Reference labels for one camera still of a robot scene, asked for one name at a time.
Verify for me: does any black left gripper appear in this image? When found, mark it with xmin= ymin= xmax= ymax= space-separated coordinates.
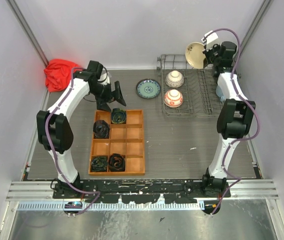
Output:
xmin=91 ymin=81 xmax=126 ymax=113

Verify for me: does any black orange rolled tie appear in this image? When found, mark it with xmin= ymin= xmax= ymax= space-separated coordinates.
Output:
xmin=108 ymin=153 xmax=126 ymax=172

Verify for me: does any light blue ceramic mug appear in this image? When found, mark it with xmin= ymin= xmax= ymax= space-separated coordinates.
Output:
xmin=215 ymin=86 xmax=225 ymax=103

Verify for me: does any cream plate with flower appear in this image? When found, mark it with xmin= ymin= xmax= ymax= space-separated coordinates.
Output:
xmin=185 ymin=42 xmax=206 ymax=69

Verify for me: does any white purple patterned bowl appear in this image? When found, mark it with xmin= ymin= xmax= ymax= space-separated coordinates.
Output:
xmin=165 ymin=70 xmax=184 ymax=88

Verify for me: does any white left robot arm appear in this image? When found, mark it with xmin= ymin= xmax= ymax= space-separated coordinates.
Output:
xmin=36 ymin=60 xmax=126 ymax=198

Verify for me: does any blue green patterned plate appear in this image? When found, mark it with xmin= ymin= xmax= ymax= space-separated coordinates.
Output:
xmin=136 ymin=78 xmax=161 ymax=99

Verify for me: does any orange wooden compartment tray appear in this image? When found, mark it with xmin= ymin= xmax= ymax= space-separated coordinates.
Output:
xmin=88 ymin=109 xmax=145 ymax=177

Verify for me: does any red crumpled cloth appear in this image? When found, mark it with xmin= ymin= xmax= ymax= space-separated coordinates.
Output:
xmin=44 ymin=58 xmax=83 ymax=93

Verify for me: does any red orange patterned bowl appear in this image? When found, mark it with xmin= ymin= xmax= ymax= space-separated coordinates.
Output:
xmin=164 ymin=89 xmax=184 ymax=108

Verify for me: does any grey wire dish rack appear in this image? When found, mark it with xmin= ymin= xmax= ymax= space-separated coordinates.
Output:
xmin=157 ymin=54 xmax=223 ymax=118

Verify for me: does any dark brown rolled tie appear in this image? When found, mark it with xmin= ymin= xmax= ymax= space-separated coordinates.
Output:
xmin=93 ymin=120 xmax=110 ymax=139

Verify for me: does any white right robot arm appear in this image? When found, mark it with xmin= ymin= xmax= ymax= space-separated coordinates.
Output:
xmin=201 ymin=41 xmax=256 ymax=197

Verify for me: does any blue yellow rolled tie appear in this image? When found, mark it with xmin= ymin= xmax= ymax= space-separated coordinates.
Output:
xmin=111 ymin=108 xmax=127 ymax=124

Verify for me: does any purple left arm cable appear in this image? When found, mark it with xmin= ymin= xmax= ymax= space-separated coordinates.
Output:
xmin=45 ymin=66 xmax=101 ymax=217

